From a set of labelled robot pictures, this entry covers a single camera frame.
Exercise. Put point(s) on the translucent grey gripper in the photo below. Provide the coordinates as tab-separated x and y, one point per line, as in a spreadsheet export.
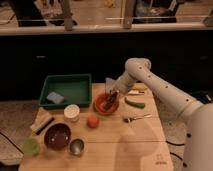
110	88

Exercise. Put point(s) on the dark purple grapes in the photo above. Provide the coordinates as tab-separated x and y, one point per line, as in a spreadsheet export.
109	102

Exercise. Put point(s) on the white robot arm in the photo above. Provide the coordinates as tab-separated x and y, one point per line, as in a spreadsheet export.
197	116

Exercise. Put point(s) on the orange-red bowl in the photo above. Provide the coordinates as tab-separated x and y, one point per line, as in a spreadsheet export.
103	107

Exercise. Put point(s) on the dark maroon bowl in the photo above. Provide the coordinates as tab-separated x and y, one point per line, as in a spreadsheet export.
57	137

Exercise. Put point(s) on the white marker pen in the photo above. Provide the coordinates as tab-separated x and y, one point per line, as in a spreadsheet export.
136	92

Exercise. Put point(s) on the green chili pepper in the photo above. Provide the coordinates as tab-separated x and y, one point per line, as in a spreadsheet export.
134	104

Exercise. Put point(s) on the metal fork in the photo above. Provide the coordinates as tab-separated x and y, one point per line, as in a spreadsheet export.
130	119

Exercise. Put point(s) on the orange fruit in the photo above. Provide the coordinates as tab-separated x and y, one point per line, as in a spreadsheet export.
92	121

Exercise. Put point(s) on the white round lidded container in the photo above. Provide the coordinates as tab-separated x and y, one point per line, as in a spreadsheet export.
72	112

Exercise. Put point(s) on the green plastic tray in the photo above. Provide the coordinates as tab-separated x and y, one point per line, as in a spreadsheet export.
75	88

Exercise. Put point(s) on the blue-white sponge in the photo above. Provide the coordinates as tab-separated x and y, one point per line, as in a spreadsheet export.
55	98

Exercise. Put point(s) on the small steel cup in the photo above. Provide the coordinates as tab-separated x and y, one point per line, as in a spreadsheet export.
76	147

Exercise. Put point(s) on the green plastic cup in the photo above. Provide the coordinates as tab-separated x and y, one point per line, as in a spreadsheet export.
31	147

